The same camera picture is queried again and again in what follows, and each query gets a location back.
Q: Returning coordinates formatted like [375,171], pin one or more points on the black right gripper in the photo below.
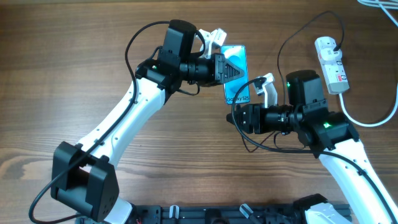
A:
[251,110]

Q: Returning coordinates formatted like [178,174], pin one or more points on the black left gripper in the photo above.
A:
[217,63]

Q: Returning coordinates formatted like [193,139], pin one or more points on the teal Samsung Galaxy smartphone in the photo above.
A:
[237,55]

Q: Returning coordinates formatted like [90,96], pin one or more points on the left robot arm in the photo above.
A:
[84,174]

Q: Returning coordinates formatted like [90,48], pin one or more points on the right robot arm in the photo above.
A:
[329,136]

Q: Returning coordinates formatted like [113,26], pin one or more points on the white USB charger plug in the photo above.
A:
[328,55]

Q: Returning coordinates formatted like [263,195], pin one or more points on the white power strip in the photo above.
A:
[334,73]

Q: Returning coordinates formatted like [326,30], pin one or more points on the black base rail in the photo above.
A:
[277,213]

